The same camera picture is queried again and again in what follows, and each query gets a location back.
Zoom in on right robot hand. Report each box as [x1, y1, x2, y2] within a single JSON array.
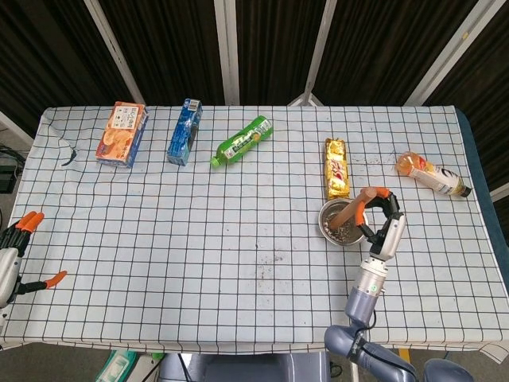
[[352, 186, 407, 259]]

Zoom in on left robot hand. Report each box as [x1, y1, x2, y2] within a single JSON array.
[[0, 212, 68, 310]]

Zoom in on wooden stick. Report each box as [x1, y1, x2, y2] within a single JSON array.
[[332, 186, 377, 232]]

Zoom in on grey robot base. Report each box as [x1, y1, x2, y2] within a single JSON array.
[[158, 353, 331, 382]]

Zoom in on metal bowl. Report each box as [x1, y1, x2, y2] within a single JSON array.
[[317, 199, 370, 247]]

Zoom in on dark seeds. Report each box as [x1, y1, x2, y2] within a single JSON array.
[[324, 220, 362, 242]]

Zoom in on orange drink bottle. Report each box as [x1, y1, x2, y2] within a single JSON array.
[[395, 150, 473, 199]]

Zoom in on yellow snack pack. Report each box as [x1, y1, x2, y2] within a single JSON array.
[[324, 137, 353, 201]]

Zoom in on black device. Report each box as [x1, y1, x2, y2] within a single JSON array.
[[0, 146, 25, 195]]

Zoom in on dark blue table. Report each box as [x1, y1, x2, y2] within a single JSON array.
[[455, 109, 509, 351]]

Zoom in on green and white pack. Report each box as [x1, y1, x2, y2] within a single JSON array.
[[94, 349, 140, 382]]

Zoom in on orange and blue cracker box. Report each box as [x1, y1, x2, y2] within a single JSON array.
[[95, 100, 150, 169]]

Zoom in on green tea bottle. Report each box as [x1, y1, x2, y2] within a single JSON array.
[[209, 115, 274, 169]]

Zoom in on white checkered tablecloth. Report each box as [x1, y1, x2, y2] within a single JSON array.
[[0, 103, 503, 353]]

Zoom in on blue carton box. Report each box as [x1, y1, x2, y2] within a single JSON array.
[[165, 98, 204, 166]]

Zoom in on white frame post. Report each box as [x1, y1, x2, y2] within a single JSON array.
[[213, 0, 242, 105], [405, 0, 509, 105], [286, 0, 339, 107], [83, 0, 146, 105]]

